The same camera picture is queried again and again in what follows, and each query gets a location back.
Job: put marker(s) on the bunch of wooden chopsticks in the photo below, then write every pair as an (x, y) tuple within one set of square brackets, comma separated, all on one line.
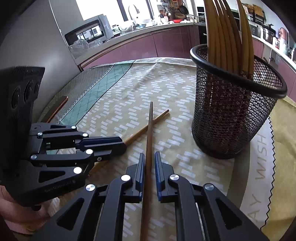
[(222, 34)]

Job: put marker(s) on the kitchen window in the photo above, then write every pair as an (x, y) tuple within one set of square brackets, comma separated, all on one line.
[(104, 9)]

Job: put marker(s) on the grey refrigerator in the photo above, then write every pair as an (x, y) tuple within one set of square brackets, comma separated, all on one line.
[(34, 41)]

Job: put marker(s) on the red basin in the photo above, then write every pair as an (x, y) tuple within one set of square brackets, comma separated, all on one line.
[(177, 21)]

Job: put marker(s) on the black mesh utensil holder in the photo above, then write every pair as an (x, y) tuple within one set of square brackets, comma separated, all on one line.
[(231, 120)]

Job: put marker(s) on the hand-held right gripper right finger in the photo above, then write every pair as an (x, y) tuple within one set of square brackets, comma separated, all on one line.
[(158, 173)]

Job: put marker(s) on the silver microwave oven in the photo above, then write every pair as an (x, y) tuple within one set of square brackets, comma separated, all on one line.
[(92, 30)]

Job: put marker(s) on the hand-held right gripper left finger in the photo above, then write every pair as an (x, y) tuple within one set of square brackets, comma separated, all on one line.
[(141, 173)]

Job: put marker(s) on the steel stock pot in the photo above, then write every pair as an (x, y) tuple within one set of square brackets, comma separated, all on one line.
[(268, 33)]

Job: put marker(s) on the black wall rack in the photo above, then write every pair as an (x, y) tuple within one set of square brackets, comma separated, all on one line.
[(256, 19)]

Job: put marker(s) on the patterned tablecloth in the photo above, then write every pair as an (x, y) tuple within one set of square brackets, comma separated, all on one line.
[(175, 88)]

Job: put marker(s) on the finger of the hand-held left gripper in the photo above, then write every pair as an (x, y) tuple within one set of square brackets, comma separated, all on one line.
[(101, 141), (108, 150)]

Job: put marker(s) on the black frying pan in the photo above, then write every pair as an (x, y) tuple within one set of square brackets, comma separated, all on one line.
[(183, 9)]

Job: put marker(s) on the wooden cutting board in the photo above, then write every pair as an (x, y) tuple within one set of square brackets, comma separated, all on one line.
[(257, 9)]

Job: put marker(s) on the clear plastic bag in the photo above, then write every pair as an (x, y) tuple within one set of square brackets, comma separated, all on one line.
[(81, 45)]

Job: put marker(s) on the pink lower kitchen cabinets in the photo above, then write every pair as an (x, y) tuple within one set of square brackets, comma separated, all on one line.
[(138, 48), (289, 69)]

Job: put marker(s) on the black integrated stove oven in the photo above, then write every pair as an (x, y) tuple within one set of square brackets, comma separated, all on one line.
[(201, 34)]

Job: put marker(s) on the silver rice cooker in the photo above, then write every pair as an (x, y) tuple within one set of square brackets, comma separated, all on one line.
[(256, 30)]

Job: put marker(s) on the brown woven basket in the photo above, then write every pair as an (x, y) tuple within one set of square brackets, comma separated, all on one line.
[(180, 15)]

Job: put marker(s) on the person's left hand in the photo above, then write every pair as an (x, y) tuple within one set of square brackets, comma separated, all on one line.
[(23, 215)]

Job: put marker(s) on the white kitchen countertop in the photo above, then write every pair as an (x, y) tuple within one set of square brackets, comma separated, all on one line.
[(148, 29)]

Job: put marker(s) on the pink kettle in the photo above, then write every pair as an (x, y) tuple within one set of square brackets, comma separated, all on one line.
[(284, 33)]

